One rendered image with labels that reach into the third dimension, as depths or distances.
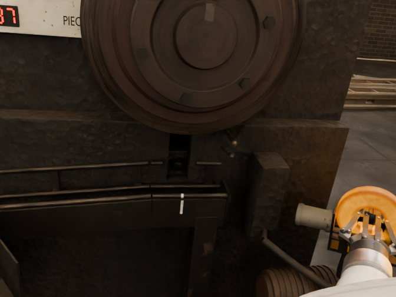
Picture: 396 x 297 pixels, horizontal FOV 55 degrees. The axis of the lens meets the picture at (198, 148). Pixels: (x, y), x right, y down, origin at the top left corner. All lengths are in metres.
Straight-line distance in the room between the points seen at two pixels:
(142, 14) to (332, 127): 0.64
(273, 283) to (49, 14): 0.84
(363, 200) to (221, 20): 0.55
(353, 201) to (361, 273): 0.28
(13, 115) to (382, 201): 0.90
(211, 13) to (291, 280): 0.69
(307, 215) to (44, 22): 0.79
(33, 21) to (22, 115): 0.22
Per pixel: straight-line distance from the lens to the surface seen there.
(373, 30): 8.40
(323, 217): 1.03
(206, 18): 0.72
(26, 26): 0.96
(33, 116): 0.99
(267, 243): 1.03
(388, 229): 0.96
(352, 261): 0.80
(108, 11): 0.78
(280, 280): 1.05
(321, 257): 2.06
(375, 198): 0.99
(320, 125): 1.11
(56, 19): 0.95
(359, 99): 4.72
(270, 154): 1.03
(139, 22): 0.72
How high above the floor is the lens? 1.22
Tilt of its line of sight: 25 degrees down
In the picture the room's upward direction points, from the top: 6 degrees clockwise
